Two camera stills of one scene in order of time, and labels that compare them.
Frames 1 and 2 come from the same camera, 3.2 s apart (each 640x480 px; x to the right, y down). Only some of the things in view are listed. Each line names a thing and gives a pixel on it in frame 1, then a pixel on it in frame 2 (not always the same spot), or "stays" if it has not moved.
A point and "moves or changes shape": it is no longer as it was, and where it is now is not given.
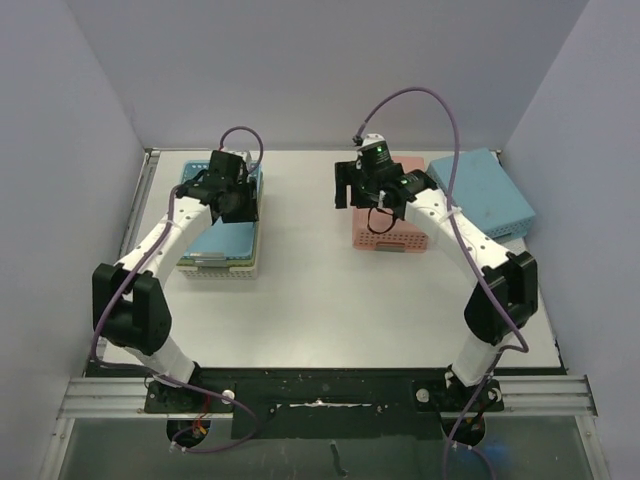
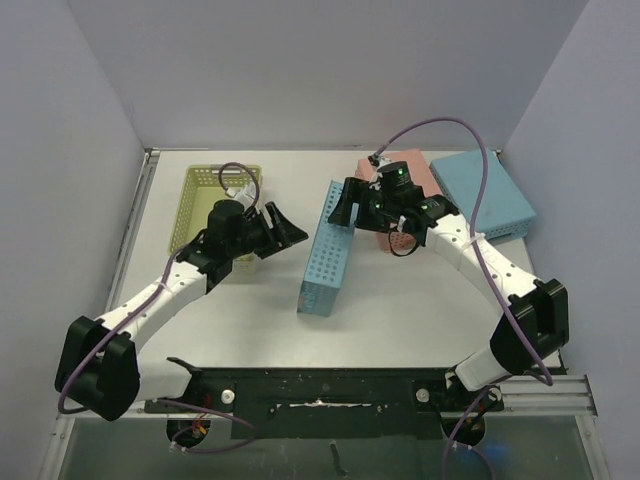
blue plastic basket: [483, 193] stays
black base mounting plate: [330, 403] stays
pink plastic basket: [381, 229] moves or changes shape
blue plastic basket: [228, 241] moves or changes shape
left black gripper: [248, 214] -> [272, 240]
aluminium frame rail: [556, 395] stays
